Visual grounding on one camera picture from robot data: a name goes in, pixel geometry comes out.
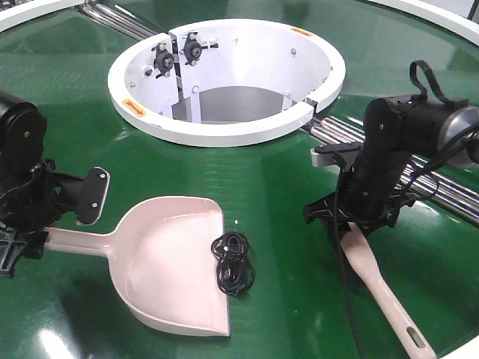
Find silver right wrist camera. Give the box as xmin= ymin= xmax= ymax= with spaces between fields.
xmin=311 ymin=142 xmax=361 ymax=169

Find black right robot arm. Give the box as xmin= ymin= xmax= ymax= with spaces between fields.
xmin=303 ymin=95 xmax=478 ymax=234

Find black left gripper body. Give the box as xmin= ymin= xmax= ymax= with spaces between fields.
xmin=1 ymin=159 xmax=81 ymax=233

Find right black bearing block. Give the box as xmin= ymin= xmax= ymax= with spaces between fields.
xmin=179 ymin=31 xmax=219 ymax=66

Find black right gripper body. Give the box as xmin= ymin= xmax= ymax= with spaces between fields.
xmin=342 ymin=144 xmax=408 ymax=220

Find orange arrow sticker back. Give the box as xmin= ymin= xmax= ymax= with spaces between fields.
xmin=290 ymin=27 xmax=314 ymax=37

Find orange arrow sticker front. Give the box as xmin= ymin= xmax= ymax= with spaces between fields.
xmin=122 ymin=99 xmax=147 ymax=118

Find black bearing block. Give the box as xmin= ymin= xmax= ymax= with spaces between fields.
xmin=179 ymin=31 xmax=219 ymax=66
xmin=151 ymin=43 xmax=175 ymax=79

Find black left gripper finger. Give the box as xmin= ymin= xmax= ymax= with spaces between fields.
xmin=1 ymin=227 xmax=48 ymax=279

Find orange arrow sticker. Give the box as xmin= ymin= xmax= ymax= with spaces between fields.
xmin=290 ymin=27 xmax=314 ymax=37
xmin=122 ymin=99 xmax=147 ymax=118

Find left black bearing block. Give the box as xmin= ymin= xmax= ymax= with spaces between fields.
xmin=151 ymin=43 xmax=175 ymax=79

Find white outer rim left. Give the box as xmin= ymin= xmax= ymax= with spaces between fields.
xmin=0 ymin=0 xmax=85 ymax=32

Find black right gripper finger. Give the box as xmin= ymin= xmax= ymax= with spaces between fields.
xmin=361 ymin=194 xmax=416 ymax=236
xmin=302 ymin=196 xmax=347 ymax=224

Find black left wrist camera plate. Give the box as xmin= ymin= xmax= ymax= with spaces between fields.
xmin=75 ymin=167 xmax=110 ymax=225

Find pink plastic dustpan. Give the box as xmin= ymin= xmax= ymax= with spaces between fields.
xmin=45 ymin=196 xmax=231 ymax=337

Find white outer rim right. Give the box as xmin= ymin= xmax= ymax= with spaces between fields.
xmin=370 ymin=0 xmax=478 ymax=46

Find steel rollers far left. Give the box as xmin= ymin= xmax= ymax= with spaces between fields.
xmin=76 ymin=1 xmax=158 ymax=41

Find pink handled brush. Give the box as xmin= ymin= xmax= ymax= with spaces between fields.
xmin=340 ymin=222 xmax=436 ymax=358

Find white rim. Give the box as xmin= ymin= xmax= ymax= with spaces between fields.
xmin=370 ymin=0 xmax=478 ymax=46
xmin=0 ymin=0 xmax=85 ymax=32

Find steel rollers near right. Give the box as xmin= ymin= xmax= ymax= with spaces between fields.
xmin=302 ymin=117 xmax=478 ymax=226

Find white inner conveyor ring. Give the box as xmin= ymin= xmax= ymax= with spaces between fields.
xmin=107 ymin=19 xmax=346 ymax=148

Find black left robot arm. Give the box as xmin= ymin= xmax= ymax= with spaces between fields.
xmin=1 ymin=92 xmax=83 ymax=278

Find steel rollers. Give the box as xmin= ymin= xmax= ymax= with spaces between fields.
xmin=302 ymin=117 xmax=478 ymax=226
xmin=76 ymin=1 xmax=158 ymax=41

